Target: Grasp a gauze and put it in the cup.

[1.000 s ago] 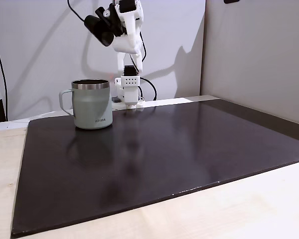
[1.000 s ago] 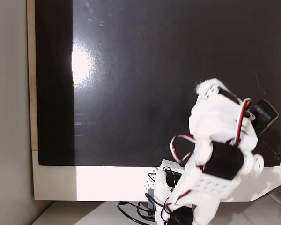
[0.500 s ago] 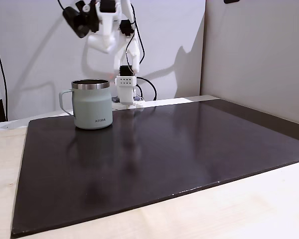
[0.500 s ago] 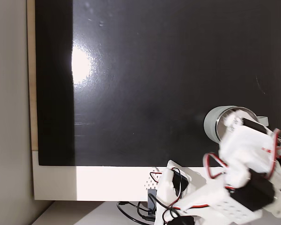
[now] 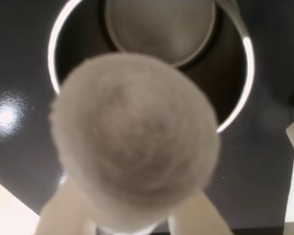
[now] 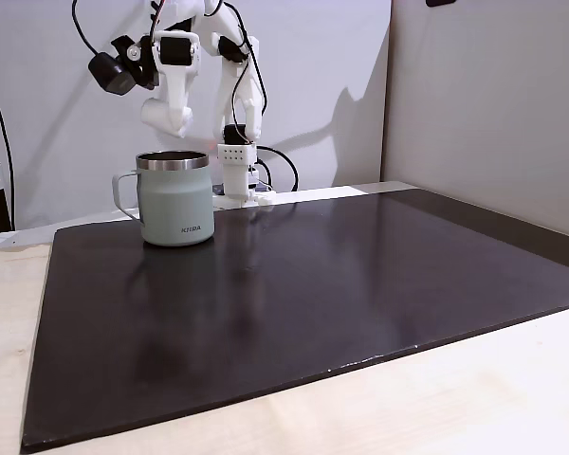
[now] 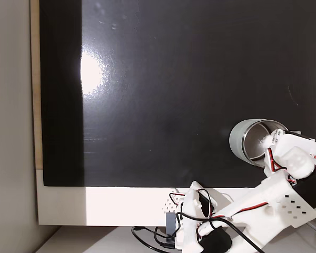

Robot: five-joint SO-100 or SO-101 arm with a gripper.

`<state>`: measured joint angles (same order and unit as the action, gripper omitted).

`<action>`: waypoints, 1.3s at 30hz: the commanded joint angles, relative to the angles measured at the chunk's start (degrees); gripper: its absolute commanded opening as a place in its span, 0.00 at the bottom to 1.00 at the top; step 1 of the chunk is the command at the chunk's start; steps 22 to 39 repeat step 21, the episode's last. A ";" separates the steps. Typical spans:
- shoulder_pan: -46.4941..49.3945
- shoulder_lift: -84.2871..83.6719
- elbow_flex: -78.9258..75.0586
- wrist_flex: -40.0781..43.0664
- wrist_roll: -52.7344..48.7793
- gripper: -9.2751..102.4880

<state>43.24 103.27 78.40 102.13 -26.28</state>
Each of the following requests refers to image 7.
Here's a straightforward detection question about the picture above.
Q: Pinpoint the grey-green steel mug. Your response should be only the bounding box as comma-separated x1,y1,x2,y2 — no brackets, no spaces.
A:
228,118,289,169

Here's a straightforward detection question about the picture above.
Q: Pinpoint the black table mat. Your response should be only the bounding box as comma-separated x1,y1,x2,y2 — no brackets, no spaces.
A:
39,0,316,189

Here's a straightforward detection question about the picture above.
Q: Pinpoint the grey connector box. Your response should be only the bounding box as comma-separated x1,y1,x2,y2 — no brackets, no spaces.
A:
165,212,177,237

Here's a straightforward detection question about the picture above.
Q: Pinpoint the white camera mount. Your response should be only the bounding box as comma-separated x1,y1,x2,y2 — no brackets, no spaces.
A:
285,147,314,179

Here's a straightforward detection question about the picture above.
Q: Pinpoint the black camera box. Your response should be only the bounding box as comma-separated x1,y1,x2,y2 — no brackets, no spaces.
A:
291,168,316,209

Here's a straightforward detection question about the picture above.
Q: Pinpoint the black camera cable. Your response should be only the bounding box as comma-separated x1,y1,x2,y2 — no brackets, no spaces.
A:
175,212,265,253

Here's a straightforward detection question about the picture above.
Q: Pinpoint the black power cable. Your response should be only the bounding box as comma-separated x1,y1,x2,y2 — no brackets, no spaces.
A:
131,226,177,250

